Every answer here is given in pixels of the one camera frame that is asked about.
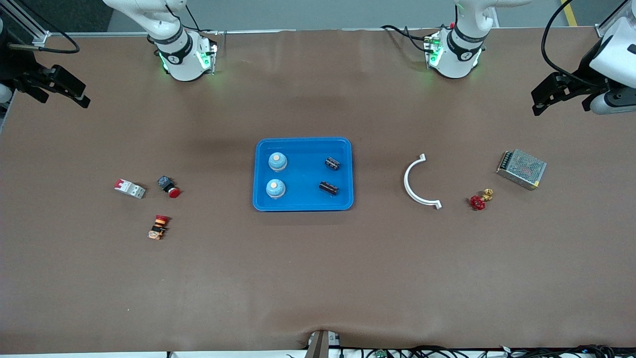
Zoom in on black cable bundle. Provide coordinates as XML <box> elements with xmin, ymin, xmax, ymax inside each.
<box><xmin>340</xmin><ymin>345</ymin><xmax>636</xmax><ymax>358</ymax></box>

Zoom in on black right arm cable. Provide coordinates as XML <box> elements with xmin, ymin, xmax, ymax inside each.
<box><xmin>7</xmin><ymin>27</ymin><xmax>80</xmax><ymax>54</ymax></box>

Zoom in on red mushroom emergency stop button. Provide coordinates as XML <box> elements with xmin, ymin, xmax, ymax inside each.
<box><xmin>157</xmin><ymin>175</ymin><xmax>181</xmax><ymax>199</ymax></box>

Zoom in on white curved plastic clamp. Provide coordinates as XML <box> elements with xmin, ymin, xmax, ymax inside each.
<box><xmin>403</xmin><ymin>154</ymin><xmax>442</xmax><ymax>210</ymax></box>

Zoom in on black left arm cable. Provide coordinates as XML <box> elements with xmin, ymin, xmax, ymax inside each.
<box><xmin>541</xmin><ymin>0</ymin><xmax>632</xmax><ymax>89</ymax></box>

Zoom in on black base cable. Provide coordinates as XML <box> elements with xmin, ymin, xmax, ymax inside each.
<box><xmin>381</xmin><ymin>24</ymin><xmax>433</xmax><ymax>53</ymax></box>

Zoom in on brass valve with red handwheel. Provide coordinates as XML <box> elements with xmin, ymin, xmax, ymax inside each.
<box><xmin>470</xmin><ymin>188</ymin><xmax>494</xmax><ymax>211</ymax></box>

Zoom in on grey metal bracket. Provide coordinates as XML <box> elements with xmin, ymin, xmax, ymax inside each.
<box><xmin>304</xmin><ymin>330</ymin><xmax>341</xmax><ymax>358</ymax></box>

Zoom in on aluminium frame profile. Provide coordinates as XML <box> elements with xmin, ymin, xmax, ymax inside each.
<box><xmin>0</xmin><ymin>0</ymin><xmax>50</xmax><ymax>46</ymax></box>
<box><xmin>595</xmin><ymin>0</ymin><xmax>636</xmax><ymax>38</ymax></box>

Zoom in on blue plastic tray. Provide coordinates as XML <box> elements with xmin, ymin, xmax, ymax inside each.
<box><xmin>252</xmin><ymin>137</ymin><xmax>354</xmax><ymax>212</ymax></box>

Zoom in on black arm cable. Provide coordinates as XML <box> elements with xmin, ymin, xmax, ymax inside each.
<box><xmin>541</xmin><ymin>0</ymin><xmax>632</xmax><ymax>89</ymax></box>
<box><xmin>7</xmin><ymin>27</ymin><xmax>80</xmax><ymax>54</ymax></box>

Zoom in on metal mesh power supply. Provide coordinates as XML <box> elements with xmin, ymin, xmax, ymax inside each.
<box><xmin>496</xmin><ymin>149</ymin><xmax>548</xmax><ymax>191</ymax></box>

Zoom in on red orange striped push button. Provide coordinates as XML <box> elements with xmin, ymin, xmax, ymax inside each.
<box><xmin>148</xmin><ymin>215</ymin><xmax>171</xmax><ymax>241</ymax></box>

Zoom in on white and red circuit breaker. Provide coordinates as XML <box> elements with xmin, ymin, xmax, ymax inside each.
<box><xmin>114</xmin><ymin>179</ymin><xmax>147</xmax><ymax>199</ymax></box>

